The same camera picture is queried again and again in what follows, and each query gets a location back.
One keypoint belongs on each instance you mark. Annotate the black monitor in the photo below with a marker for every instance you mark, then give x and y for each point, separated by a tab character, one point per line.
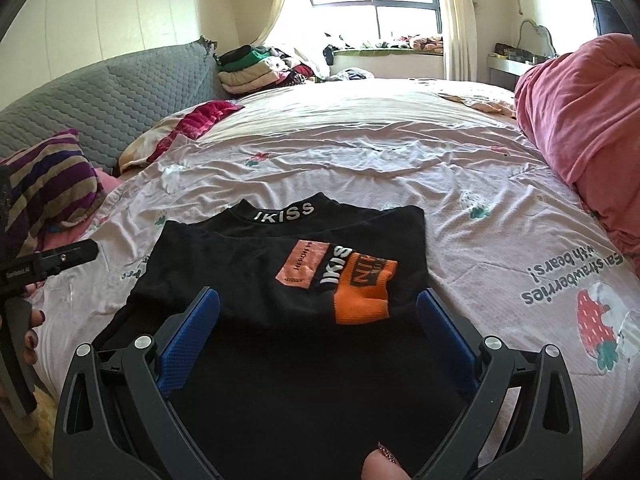
607	17

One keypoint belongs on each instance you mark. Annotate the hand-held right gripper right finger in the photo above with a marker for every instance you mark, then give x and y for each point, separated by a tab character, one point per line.
445	330

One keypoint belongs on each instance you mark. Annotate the red floral cloth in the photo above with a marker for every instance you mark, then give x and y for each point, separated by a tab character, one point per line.
200	120

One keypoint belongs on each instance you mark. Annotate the person's left hand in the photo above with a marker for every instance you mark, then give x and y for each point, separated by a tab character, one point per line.
34	330

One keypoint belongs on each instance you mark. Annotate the pink duvet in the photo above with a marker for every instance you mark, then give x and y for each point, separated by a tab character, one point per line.
585	125

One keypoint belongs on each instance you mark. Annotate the cream curtain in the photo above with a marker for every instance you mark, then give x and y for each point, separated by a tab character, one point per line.
457	15
275	5

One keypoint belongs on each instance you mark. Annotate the person's right hand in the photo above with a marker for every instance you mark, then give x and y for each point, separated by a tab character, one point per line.
382	467

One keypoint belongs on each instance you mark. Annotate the white desk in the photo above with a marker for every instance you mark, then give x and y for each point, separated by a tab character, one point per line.
515	65

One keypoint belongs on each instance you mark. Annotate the white heart-shaped mirror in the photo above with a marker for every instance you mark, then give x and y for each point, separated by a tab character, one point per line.
537	35

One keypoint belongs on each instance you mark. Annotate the grey quilted headboard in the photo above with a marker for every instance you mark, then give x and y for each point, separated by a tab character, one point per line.
100	100

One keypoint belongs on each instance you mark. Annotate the clothes on window sill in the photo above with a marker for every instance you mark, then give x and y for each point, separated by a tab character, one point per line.
400	42

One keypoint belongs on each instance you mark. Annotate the purple striped pillow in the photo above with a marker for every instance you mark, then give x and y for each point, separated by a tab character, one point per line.
50	185

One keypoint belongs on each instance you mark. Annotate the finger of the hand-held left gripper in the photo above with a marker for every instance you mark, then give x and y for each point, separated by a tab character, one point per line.
72	256

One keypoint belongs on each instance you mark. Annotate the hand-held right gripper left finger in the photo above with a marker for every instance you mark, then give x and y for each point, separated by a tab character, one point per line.
192	327

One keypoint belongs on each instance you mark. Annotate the black sweater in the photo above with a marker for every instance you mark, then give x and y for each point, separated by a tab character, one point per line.
280	280

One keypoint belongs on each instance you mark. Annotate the stack of folded clothes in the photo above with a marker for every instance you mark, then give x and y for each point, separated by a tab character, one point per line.
255	67

